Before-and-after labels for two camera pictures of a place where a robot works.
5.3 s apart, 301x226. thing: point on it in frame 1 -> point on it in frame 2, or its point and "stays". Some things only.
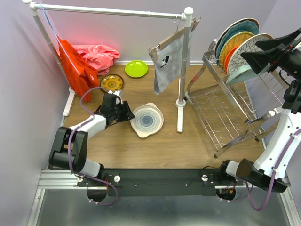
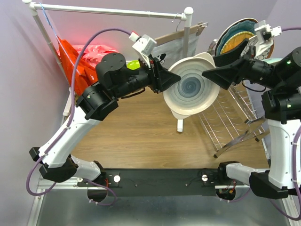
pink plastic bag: (100, 58) stays
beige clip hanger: (194, 21) -> (197, 29)
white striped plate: (148, 119) -> (194, 93)
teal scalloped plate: (249, 26) stays
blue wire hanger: (57, 36) stays
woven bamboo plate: (234, 41) stays
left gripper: (128, 114) -> (160, 79)
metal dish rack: (232, 114) stays
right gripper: (277, 56) -> (232, 69)
